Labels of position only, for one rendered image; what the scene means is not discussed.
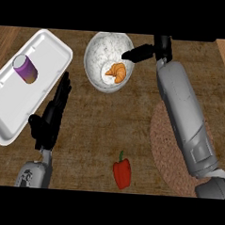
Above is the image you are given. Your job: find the purple can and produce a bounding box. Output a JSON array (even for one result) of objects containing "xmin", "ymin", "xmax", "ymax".
[{"xmin": 10, "ymin": 53, "xmax": 40, "ymax": 86}]

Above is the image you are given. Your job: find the golden croissant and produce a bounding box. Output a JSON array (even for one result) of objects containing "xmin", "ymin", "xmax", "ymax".
[{"xmin": 104, "ymin": 61, "xmax": 127, "ymax": 85}]

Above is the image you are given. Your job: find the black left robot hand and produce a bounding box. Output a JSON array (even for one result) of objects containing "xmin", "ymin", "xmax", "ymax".
[{"xmin": 26, "ymin": 69, "xmax": 73, "ymax": 153}]

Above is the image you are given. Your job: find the white rectangular tray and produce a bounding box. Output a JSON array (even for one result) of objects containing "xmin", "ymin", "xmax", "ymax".
[{"xmin": 0, "ymin": 25, "xmax": 75, "ymax": 151}]

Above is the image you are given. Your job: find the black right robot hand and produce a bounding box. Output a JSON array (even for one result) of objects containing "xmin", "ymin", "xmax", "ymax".
[{"xmin": 121, "ymin": 32, "xmax": 175, "ymax": 65}]

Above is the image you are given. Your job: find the red bell pepper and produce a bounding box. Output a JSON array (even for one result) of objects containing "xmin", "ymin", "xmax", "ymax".
[{"xmin": 111, "ymin": 150, "xmax": 134, "ymax": 191}]

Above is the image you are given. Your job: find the round brown woven placemat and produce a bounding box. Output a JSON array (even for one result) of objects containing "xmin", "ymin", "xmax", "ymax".
[{"xmin": 145, "ymin": 99, "xmax": 217, "ymax": 199}]

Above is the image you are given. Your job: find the white marbled bowl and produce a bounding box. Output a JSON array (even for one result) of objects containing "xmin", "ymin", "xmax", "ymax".
[{"xmin": 82, "ymin": 30, "xmax": 137, "ymax": 96}]

